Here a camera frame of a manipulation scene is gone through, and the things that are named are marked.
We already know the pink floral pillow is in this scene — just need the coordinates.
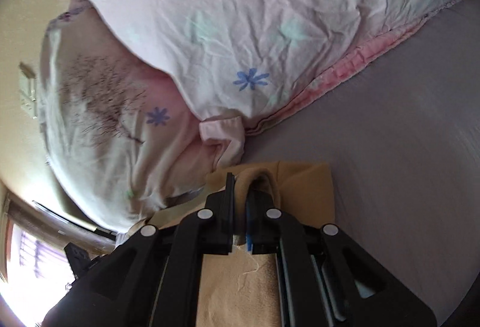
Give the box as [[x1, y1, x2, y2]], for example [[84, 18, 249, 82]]
[[86, 0, 463, 162]]

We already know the white wall socket panel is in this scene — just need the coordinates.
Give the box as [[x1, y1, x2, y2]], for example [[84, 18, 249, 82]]
[[19, 62, 38, 119]]

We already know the bright window with curtain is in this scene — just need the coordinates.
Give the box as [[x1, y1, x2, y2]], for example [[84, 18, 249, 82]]
[[1, 224, 74, 326]]

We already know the floral pillow with tree print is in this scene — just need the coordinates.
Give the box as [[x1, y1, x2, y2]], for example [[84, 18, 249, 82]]
[[37, 0, 216, 233]]

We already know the tan fleece garment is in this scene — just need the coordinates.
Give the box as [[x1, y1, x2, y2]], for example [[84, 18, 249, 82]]
[[150, 162, 335, 326]]

